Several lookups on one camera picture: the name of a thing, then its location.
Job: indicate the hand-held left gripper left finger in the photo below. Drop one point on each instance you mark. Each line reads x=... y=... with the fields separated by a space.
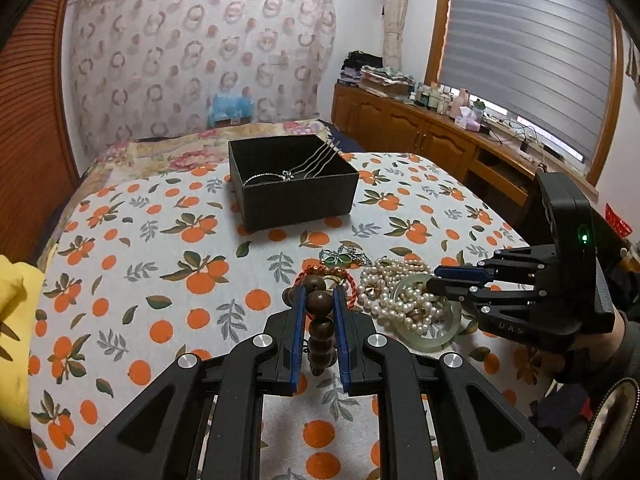
x=298 y=340

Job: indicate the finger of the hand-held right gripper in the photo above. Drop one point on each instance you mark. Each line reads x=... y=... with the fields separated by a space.
x=450 y=290
x=462 y=273

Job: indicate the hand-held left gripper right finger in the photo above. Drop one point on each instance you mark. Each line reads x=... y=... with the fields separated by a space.
x=342 y=340

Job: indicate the pale green jade bangle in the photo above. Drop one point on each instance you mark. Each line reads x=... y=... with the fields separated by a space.
x=435 y=342

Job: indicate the green stone silver jewelry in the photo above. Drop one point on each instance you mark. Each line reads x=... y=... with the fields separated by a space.
x=342 y=259

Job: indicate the black jewelry box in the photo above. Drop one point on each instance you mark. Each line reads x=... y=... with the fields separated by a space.
x=300 y=205

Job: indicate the person's right hand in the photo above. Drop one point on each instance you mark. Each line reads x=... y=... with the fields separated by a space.
x=622 y=332

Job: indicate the red basket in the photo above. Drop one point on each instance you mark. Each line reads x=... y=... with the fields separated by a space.
x=619 y=219

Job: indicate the pink tissue box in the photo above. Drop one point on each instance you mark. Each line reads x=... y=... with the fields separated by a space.
x=469 y=119

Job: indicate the wooden cabinet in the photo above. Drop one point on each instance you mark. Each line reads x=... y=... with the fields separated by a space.
x=400 y=125

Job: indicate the orange print tablecloth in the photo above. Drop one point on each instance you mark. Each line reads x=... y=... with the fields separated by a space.
x=150 y=260

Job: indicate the pink bottle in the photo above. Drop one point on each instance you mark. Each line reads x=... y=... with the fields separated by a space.
x=461 y=102

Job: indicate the person's dark jacket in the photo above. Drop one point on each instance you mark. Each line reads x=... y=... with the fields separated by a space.
x=590 y=435

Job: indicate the row of cosmetic bottles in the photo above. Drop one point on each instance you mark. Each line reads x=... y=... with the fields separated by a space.
x=435 y=97

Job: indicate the dark blue bedsheet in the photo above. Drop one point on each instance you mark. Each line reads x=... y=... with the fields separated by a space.
x=342 y=137

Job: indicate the folded towels in box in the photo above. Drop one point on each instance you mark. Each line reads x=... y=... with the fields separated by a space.
x=387 y=80

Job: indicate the grey window blind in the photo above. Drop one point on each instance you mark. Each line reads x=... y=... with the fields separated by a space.
x=525 y=50

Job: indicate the floral blanket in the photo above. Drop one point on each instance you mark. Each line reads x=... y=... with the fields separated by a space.
x=165 y=155

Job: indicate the pile of dark clothes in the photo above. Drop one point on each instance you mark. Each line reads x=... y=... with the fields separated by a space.
x=361 y=65

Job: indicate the light blue bag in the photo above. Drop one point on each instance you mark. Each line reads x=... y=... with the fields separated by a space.
x=231 y=107

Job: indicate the beige window curtain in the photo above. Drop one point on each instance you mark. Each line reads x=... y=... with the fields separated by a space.
x=397 y=15

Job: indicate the yellow cloth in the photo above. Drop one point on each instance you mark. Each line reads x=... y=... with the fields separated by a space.
x=15 y=360

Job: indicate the brown slatted wooden wardrobe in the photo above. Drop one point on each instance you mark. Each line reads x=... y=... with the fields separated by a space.
x=35 y=135

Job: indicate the wooden window frame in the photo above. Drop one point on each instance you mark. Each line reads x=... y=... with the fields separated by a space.
x=612 y=160

